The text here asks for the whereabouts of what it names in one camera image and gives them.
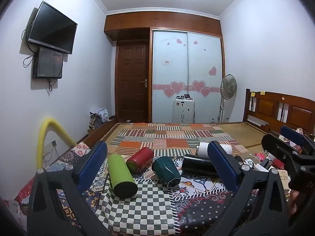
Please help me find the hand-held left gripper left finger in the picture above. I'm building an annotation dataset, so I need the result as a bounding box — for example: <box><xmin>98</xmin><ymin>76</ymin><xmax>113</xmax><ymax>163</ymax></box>
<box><xmin>27</xmin><ymin>141</ymin><xmax>111</xmax><ymax>236</ymax></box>

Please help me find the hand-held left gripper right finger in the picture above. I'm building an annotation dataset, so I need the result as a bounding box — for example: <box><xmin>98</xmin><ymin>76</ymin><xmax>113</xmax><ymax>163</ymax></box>
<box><xmin>207</xmin><ymin>141</ymin><xmax>289</xmax><ymax>236</ymax></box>

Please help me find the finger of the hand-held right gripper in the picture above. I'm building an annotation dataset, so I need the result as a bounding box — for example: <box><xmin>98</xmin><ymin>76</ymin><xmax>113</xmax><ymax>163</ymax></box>
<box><xmin>261</xmin><ymin>133</ymin><xmax>306</xmax><ymax>178</ymax></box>
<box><xmin>281</xmin><ymin>125</ymin><xmax>315</xmax><ymax>156</ymax></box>

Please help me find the black cup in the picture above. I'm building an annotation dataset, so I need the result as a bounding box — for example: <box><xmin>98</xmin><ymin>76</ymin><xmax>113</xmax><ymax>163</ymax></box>
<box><xmin>181</xmin><ymin>154</ymin><xmax>219</xmax><ymax>177</ymax></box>

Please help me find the white cup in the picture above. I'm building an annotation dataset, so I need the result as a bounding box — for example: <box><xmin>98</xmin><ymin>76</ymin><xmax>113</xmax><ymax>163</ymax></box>
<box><xmin>196</xmin><ymin>142</ymin><xmax>233</xmax><ymax>158</ymax></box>

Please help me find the green cup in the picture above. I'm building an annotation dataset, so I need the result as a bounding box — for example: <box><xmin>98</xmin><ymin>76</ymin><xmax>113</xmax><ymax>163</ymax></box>
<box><xmin>107</xmin><ymin>154</ymin><xmax>138</xmax><ymax>198</ymax></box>

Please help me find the red cup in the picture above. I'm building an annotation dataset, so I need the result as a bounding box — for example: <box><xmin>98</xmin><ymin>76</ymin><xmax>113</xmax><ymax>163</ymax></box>
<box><xmin>126</xmin><ymin>147</ymin><xmax>155</xmax><ymax>173</ymax></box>

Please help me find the dark teal faceted cup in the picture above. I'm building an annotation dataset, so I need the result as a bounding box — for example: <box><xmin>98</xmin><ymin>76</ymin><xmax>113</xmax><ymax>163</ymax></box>
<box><xmin>151</xmin><ymin>157</ymin><xmax>182</xmax><ymax>188</ymax></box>

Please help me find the person's right hand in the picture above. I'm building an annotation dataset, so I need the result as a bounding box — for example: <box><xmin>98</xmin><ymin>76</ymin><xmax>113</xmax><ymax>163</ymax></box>
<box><xmin>289</xmin><ymin>189</ymin><xmax>302</xmax><ymax>218</ymax></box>

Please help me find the small red box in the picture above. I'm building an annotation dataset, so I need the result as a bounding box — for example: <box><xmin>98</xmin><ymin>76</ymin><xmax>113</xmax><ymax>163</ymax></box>
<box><xmin>272</xmin><ymin>159</ymin><xmax>286</xmax><ymax>170</ymax></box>

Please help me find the beige card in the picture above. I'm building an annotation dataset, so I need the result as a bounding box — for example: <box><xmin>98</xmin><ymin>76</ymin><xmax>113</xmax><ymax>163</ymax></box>
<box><xmin>277</xmin><ymin>170</ymin><xmax>292</xmax><ymax>185</ymax></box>

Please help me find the colourful floral quilt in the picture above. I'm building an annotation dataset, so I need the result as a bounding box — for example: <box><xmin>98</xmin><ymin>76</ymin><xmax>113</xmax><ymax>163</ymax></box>
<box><xmin>15</xmin><ymin>141</ymin><xmax>109</xmax><ymax>230</ymax></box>

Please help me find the wooden bed headboard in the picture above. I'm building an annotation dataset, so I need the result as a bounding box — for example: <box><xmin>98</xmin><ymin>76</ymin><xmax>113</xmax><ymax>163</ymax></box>
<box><xmin>242</xmin><ymin>88</ymin><xmax>315</xmax><ymax>136</ymax></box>

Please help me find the pile of clothes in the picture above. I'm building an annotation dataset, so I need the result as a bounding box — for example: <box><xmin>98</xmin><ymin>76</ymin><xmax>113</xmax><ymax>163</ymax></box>
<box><xmin>89</xmin><ymin>108</ymin><xmax>110</xmax><ymax>130</ymax></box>

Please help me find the dark floral cloth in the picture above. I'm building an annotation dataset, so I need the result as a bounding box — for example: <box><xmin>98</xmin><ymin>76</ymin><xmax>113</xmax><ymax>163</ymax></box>
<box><xmin>171</xmin><ymin>157</ymin><xmax>262</xmax><ymax>236</ymax></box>

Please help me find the yellow foam tube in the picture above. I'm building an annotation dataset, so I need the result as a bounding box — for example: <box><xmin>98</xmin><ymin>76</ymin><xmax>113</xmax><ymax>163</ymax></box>
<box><xmin>36</xmin><ymin>117</ymin><xmax>77</xmax><ymax>171</ymax></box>

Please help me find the striped patchwork blanket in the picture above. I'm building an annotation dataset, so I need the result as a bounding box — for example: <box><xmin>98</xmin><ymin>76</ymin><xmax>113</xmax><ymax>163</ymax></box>
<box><xmin>109</xmin><ymin>123</ymin><xmax>248</xmax><ymax>156</ymax></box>

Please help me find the small white appliance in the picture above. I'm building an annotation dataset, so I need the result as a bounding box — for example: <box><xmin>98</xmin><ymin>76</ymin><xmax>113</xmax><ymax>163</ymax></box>
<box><xmin>172</xmin><ymin>98</ymin><xmax>196</xmax><ymax>123</ymax></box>

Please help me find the standing electric fan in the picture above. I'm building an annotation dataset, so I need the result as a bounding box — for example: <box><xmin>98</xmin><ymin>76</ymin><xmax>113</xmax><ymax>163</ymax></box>
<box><xmin>218</xmin><ymin>74</ymin><xmax>237</xmax><ymax>123</ymax></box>

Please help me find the brown wooden door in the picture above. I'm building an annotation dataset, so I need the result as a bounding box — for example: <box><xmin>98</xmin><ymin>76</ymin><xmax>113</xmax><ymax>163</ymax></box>
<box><xmin>116</xmin><ymin>42</ymin><xmax>150</xmax><ymax>123</ymax></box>

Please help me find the frosted sliding wardrobe door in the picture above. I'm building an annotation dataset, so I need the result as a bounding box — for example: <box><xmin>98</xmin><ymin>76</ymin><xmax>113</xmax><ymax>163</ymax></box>
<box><xmin>187</xmin><ymin>32</ymin><xmax>223</xmax><ymax>123</ymax></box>
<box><xmin>153</xmin><ymin>31</ymin><xmax>189</xmax><ymax>123</ymax></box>

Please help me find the wooden overhead cabinet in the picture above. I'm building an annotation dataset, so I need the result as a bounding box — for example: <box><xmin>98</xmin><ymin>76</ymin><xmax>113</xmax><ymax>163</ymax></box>
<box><xmin>104</xmin><ymin>11</ymin><xmax>222</xmax><ymax>41</ymax></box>

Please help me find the wooden bed side rail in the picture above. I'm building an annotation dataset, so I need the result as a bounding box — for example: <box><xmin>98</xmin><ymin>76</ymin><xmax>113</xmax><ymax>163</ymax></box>
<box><xmin>84</xmin><ymin>122</ymin><xmax>119</xmax><ymax>146</ymax></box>

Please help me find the white charger with cable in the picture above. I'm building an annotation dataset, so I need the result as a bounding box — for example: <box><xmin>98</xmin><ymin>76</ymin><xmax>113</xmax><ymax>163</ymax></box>
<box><xmin>242</xmin><ymin>154</ymin><xmax>269</xmax><ymax>173</ymax></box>

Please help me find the wall power socket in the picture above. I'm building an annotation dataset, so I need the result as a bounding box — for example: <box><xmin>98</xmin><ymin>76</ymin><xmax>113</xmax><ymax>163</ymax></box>
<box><xmin>44</xmin><ymin>140</ymin><xmax>57</xmax><ymax>153</ymax></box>

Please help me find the small black wall monitor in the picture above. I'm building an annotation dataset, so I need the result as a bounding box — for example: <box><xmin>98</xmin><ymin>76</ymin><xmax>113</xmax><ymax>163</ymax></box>
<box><xmin>32</xmin><ymin>46</ymin><xmax>64</xmax><ymax>79</ymax></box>

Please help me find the black television cable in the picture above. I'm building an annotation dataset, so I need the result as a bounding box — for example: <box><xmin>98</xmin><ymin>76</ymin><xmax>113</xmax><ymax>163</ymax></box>
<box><xmin>22</xmin><ymin>22</ymin><xmax>35</xmax><ymax>68</ymax></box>

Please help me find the wall-mounted black television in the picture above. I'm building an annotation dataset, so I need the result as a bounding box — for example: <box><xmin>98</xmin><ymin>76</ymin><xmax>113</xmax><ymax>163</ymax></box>
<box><xmin>28</xmin><ymin>1</ymin><xmax>78</xmax><ymax>55</ymax></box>

